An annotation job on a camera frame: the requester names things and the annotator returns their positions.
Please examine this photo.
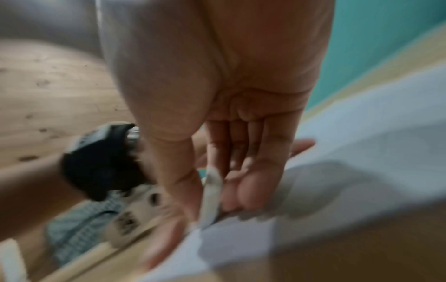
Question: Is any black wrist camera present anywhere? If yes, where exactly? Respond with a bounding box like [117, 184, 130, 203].
[60, 123, 158, 202]

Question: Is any white block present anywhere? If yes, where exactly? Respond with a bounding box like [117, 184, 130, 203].
[0, 238, 28, 282]

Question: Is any person's left hand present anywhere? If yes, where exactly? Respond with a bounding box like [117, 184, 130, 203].
[143, 135, 316, 275]

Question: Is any person's right hand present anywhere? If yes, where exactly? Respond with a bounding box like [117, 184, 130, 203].
[98, 0, 337, 224]

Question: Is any white paper sheet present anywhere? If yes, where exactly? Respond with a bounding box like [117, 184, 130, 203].
[139, 65, 446, 282]

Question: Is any green checked cloth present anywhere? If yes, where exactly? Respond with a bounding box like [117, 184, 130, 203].
[46, 191, 124, 266]

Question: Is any white strap with black marks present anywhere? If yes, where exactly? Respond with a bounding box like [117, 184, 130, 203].
[104, 184, 175, 250]

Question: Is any teal mat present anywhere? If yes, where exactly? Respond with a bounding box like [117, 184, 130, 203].
[306, 0, 446, 112]

